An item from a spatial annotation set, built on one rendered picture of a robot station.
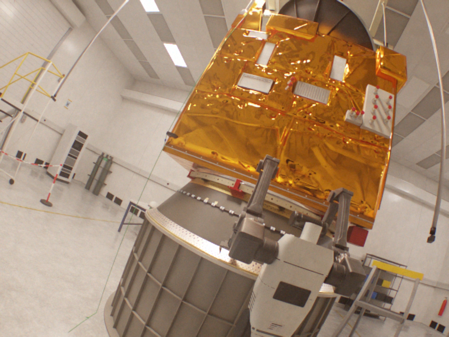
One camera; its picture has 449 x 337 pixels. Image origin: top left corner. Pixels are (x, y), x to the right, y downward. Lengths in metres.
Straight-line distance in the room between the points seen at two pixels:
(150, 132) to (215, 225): 7.71
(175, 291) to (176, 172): 6.66
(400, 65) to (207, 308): 2.81
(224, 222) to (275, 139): 0.79
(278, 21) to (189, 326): 2.96
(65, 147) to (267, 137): 7.42
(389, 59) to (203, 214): 2.37
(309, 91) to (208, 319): 2.05
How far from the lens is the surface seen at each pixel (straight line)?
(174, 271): 1.69
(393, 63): 2.69
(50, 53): 8.31
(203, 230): 1.65
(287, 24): 2.74
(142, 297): 1.95
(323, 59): 2.47
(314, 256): 0.86
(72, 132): 8.51
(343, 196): 1.27
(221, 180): 1.85
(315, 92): 2.22
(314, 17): 3.34
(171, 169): 8.21
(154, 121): 9.27
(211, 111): 2.10
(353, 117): 2.11
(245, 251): 0.80
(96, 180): 9.64
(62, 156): 8.46
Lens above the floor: 1.45
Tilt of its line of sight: 11 degrees up
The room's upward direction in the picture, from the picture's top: 24 degrees clockwise
